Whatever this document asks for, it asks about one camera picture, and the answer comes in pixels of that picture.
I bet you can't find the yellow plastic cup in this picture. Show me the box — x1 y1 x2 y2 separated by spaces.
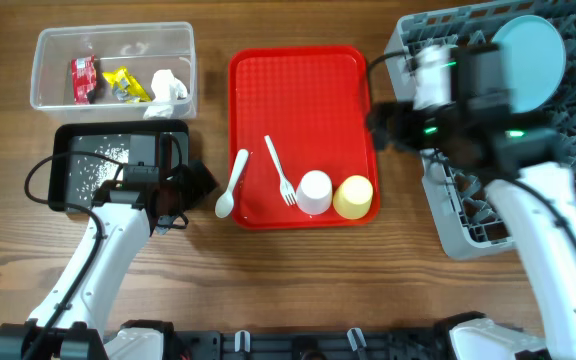
333 175 374 220

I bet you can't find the red snack wrapper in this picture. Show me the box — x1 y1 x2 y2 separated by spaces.
71 55 97 105

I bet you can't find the yellow snack wrapper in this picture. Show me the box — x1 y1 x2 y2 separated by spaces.
102 66 151 103

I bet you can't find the white plastic cup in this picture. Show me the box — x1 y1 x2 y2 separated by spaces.
296 170 332 215

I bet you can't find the red serving tray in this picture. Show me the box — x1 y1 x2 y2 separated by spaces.
228 45 379 230

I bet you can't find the light blue plate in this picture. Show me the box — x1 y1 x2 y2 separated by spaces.
492 15 566 113

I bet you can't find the clear plastic waste bin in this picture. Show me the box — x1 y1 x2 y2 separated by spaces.
29 22 198 123

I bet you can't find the white plastic fork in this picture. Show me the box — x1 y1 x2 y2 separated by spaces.
264 135 296 206

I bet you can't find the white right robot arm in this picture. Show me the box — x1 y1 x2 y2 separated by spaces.
367 44 576 359

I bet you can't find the grey dishwasher rack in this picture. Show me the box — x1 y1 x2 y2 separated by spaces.
386 0 576 260

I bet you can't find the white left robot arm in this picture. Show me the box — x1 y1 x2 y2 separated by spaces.
0 160 217 359

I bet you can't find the white plastic spoon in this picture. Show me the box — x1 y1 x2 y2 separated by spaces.
215 149 249 218

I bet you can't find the black rectangular tray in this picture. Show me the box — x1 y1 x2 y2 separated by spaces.
48 120 189 212

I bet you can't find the white tissue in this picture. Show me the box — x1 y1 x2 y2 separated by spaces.
143 69 188 120

